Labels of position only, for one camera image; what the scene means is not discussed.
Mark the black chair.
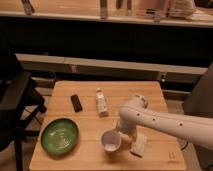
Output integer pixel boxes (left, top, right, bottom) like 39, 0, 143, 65
0, 50, 47, 171

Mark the wooden table board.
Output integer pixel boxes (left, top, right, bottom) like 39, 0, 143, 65
30, 81, 186, 171

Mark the black cable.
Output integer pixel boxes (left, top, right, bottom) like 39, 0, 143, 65
179, 140, 188, 151

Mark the white ceramic cup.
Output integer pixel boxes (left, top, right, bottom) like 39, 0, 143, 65
101, 130, 121, 152

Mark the green ceramic bowl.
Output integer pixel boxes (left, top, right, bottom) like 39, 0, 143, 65
41, 118, 79, 156

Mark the black rectangular bar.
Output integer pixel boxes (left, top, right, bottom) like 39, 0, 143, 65
71, 95, 83, 112

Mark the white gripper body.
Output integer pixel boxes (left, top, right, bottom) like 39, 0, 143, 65
116, 120, 137, 142

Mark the white sponge block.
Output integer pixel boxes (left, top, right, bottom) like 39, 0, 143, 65
130, 134, 147, 157

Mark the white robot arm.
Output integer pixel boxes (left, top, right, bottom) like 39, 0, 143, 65
116, 94, 213, 151

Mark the white tube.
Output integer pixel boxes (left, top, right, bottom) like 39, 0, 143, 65
96, 88, 108, 117

